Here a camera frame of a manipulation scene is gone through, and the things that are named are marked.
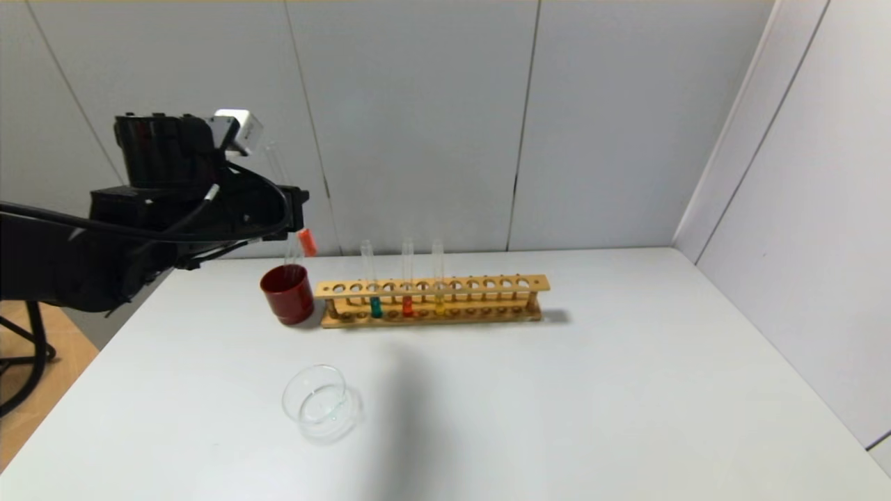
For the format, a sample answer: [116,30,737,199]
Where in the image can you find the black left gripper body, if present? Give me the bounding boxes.
[225,168,310,241]

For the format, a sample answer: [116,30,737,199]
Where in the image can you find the test tube with red pigment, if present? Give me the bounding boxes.
[267,143,319,258]

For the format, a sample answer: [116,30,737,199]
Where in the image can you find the test tube with orange-red liquid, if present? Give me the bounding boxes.
[401,238,416,318]

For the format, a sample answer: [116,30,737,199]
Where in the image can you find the test tube with yellow liquid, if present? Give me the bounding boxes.
[432,239,446,316]

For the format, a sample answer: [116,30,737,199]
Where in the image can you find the wooden test tube rack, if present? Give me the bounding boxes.
[313,274,551,329]

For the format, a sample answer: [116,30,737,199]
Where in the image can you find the dark red cup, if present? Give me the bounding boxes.
[260,264,315,326]

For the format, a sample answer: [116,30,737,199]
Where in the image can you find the clear glass beaker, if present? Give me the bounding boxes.
[282,364,363,443]

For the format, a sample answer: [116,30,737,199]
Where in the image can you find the black stand legs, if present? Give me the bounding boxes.
[0,315,56,366]

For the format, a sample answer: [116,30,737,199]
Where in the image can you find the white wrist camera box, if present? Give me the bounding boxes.
[211,109,265,156]

